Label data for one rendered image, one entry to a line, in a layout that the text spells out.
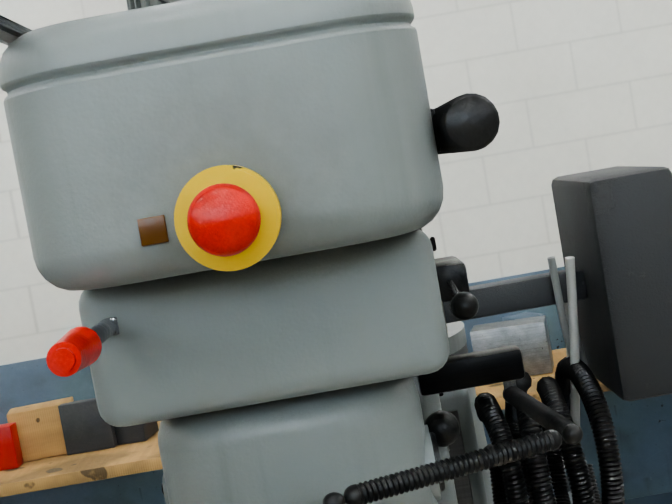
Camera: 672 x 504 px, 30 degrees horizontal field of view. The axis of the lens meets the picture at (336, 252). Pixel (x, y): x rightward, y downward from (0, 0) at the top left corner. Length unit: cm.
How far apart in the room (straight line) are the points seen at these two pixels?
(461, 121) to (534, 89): 446
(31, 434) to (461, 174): 198
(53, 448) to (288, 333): 408
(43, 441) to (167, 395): 405
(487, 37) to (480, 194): 64
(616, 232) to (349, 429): 40
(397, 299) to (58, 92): 26
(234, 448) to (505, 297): 45
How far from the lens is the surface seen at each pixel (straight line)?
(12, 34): 79
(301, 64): 73
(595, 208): 117
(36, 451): 489
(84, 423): 481
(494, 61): 520
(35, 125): 76
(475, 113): 76
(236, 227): 68
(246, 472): 88
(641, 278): 118
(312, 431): 87
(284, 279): 82
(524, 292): 125
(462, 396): 135
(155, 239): 73
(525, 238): 522
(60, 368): 70
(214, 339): 83
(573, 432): 83
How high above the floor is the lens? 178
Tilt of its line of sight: 4 degrees down
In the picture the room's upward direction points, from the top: 10 degrees counter-clockwise
